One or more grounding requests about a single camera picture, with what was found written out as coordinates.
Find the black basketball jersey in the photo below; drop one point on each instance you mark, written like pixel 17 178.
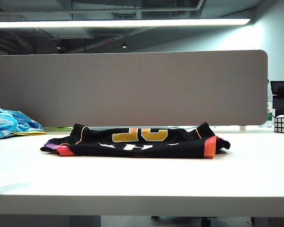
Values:
pixel 137 144

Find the light blue jersey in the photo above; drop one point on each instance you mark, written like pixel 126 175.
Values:
pixel 7 123

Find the grey-brown desk divider panel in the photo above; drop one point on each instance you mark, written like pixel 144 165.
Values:
pixel 132 87

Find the round ceiling spot lamp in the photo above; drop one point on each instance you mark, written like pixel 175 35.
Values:
pixel 124 45
pixel 58 47

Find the green flat item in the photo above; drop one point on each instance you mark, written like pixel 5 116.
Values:
pixel 61 128

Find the long ceiling light strip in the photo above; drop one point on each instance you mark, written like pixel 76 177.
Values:
pixel 120 23

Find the yellow cloth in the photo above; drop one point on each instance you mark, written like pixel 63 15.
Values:
pixel 28 133

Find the green and white box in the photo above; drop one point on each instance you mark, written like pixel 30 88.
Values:
pixel 270 114

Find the grey under-desk cabinet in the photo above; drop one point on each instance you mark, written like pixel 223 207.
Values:
pixel 279 222

